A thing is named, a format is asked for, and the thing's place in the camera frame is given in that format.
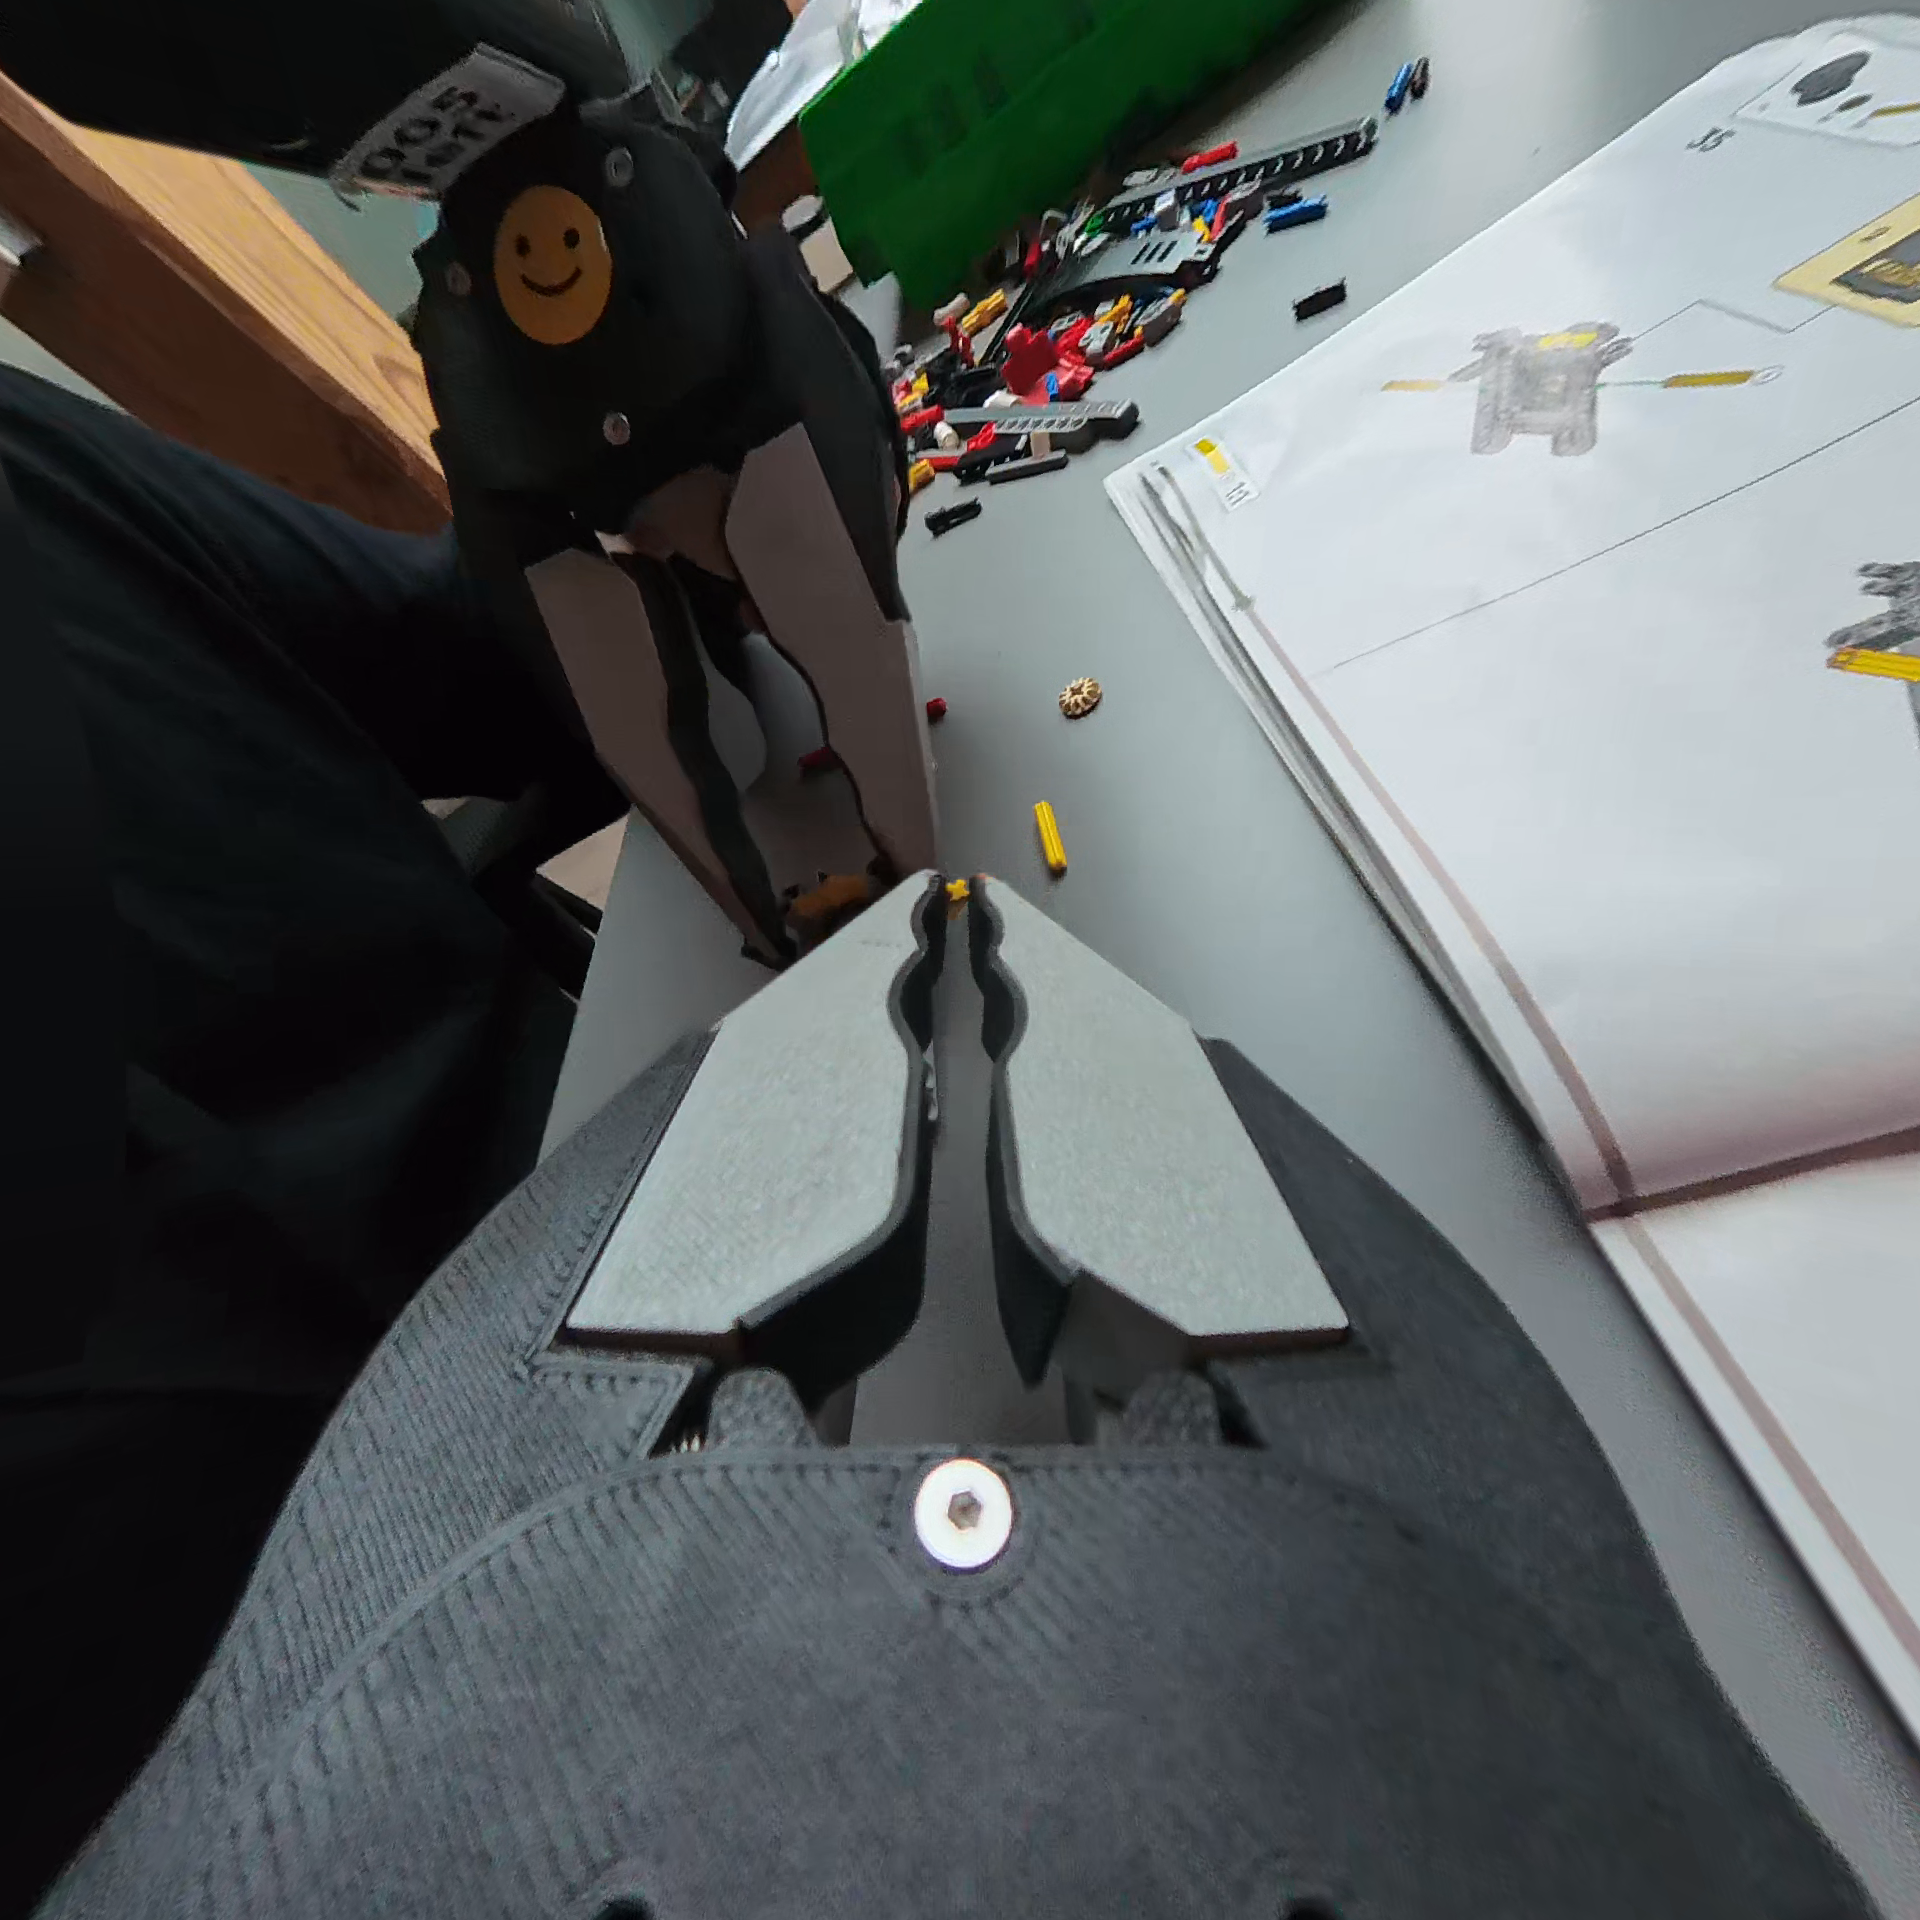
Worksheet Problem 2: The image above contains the green plastic bin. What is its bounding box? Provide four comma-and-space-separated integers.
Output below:
796, 0, 1356, 314

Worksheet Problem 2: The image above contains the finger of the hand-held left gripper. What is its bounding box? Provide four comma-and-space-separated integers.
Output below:
721, 423, 945, 886
526, 544, 797, 970

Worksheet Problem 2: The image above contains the grey lego frame assembly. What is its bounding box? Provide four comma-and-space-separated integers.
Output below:
750, 861, 905, 970

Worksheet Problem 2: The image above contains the person's left hand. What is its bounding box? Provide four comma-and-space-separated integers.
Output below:
627, 464, 741, 579

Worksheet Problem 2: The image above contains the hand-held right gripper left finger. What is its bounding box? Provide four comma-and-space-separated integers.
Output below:
566, 874, 953, 1414

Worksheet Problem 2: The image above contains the red long lego axle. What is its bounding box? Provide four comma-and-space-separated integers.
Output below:
797, 694, 952, 778

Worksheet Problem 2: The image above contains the white lego instruction booklet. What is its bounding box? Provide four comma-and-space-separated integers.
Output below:
1102, 15, 1920, 1748

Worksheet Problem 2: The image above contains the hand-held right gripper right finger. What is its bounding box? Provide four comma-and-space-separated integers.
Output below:
966, 877, 1350, 1395

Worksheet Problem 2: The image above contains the pile of lego pieces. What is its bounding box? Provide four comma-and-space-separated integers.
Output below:
892, 56, 1434, 495

